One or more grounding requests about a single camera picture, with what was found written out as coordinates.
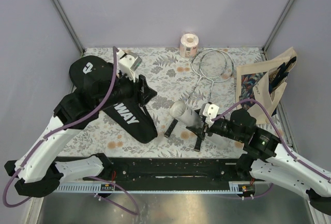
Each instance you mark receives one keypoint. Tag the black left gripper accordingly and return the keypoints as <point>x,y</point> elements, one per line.
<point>143,92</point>

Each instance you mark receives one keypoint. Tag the beige tote bag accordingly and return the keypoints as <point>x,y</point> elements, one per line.
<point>265,81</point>

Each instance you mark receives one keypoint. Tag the left badminton racket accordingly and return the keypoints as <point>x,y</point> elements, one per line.
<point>194,68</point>

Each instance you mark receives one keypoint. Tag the floral table mat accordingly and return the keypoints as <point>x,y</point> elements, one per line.
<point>171,76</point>

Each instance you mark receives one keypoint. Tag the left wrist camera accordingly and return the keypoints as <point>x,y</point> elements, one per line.
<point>128,63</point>

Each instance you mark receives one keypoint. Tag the black racket bag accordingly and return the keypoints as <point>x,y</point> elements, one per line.
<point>93,75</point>

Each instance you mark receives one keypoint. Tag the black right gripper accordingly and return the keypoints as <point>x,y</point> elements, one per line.
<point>200,132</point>

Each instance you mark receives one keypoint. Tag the white shuttlecock tube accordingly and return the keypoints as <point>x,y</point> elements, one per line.
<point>185,114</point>

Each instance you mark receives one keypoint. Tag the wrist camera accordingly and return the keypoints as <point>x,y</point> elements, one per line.
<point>128,63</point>
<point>209,111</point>

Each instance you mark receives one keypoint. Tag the badminton racket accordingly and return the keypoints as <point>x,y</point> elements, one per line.
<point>194,68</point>
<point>216,66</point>

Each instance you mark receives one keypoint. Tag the pink toilet paper roll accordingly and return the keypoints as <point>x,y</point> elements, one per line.
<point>188,45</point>

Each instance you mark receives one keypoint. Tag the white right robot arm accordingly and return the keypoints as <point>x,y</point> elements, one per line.
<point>267,159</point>

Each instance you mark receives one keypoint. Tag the right badminton racket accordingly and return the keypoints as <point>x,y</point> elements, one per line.
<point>216,66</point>

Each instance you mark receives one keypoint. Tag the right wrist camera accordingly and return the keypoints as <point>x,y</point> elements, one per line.
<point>209,111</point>

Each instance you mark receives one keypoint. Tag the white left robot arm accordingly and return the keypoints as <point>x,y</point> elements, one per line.
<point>38,173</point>

